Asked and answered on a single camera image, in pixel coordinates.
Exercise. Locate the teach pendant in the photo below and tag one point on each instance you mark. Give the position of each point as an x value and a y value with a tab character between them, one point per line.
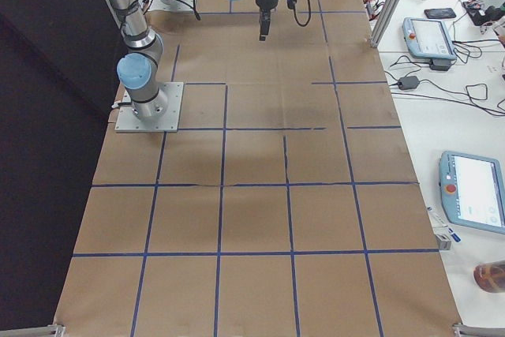
428	39
472	191

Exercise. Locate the near teach pendant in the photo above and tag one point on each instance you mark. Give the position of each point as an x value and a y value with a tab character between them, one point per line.
472	191

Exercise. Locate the brown glass bottle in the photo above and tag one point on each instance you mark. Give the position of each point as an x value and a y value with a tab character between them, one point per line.
490	277

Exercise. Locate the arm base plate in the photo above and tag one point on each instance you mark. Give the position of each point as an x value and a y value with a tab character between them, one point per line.
162	114
173	6

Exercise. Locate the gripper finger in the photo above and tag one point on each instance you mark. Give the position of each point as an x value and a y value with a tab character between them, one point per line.
263	27
267	22

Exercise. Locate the far teach pendant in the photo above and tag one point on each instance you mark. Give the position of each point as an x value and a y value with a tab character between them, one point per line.
428	39

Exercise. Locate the black smartphone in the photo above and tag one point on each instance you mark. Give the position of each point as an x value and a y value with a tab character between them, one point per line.
440	13

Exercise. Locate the black power adapter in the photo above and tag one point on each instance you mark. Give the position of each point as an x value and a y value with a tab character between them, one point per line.
408	83

